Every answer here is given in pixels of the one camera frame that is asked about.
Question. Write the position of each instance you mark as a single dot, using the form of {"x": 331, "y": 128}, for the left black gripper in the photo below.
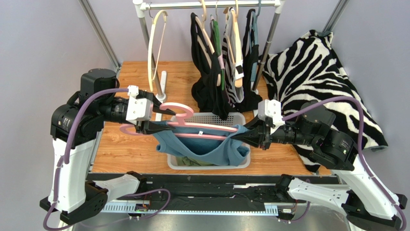
{"x": 148, "y": 127}

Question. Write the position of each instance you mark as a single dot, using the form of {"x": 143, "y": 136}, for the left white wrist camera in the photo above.
{"x": 140, "y": 105}

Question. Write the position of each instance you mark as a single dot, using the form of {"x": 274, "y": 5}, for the zebra print blanket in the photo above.
{"x": 310, "y": 70}

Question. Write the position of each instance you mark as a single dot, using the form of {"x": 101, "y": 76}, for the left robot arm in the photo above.
{"x": 74, "y": 129}

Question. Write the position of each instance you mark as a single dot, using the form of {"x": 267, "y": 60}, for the blue tank top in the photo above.
{"x": 215, "y": 147}

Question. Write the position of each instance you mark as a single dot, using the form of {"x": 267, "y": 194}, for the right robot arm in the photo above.
{"x": 367, "y": 203}

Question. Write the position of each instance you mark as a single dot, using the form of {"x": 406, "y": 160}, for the white clothes rack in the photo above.
{"x": 141, "y": 6}

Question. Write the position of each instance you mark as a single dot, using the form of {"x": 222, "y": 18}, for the pink plastic hanger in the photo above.
{"x": 135, "y": 130}

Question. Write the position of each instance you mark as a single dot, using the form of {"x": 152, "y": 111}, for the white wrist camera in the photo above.
{"x": 270, "y": 109}
{"x": 140, "y": 105}

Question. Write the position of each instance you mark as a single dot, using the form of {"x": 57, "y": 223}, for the dark top on green hanger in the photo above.
{"x": 215, "y": 38}

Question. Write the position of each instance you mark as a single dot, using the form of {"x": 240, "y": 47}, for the green tank top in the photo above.
{"x": 185, "y": 161}

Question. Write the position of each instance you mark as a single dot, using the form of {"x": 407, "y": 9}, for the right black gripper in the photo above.
{"x": 263, "y": 135}

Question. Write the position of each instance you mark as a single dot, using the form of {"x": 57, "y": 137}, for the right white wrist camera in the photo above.
{"x": 270, "y": 109}

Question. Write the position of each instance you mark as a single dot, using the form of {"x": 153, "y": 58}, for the black tank top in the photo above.
{"x": 207, "y": 91}

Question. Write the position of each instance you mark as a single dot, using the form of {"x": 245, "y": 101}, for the cream plastic hanger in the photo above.
{"x": 155, "y": 46}

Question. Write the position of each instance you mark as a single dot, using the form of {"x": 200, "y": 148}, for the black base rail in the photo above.
{"x": 219, "y": 192}

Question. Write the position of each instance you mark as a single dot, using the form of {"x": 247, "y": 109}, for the zebra striped tank top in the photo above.
{"x": 233, "y": 58}

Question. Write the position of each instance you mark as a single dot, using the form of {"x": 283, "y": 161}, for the white plastic basket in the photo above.
{"x": 209, "y": 118}

